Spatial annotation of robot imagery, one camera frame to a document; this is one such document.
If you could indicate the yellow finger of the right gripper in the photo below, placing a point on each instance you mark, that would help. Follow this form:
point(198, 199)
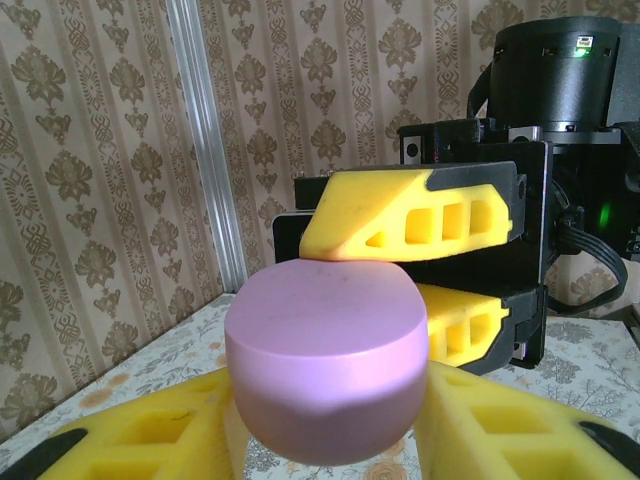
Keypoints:
point(450, 310)
point(360, 210)

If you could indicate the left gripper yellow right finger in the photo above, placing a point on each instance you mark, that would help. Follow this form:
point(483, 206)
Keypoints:
point(510, 440)

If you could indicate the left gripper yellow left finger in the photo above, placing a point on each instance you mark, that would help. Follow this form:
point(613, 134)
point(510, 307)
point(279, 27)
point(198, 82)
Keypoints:
point(140, 440)

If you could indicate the lilac earbud charging case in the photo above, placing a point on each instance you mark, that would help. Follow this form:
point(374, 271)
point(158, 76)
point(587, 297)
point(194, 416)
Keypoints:
point(325, 325)

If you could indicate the aluminium frame post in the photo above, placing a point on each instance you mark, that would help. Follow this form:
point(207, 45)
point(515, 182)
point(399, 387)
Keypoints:
point(207, 150)

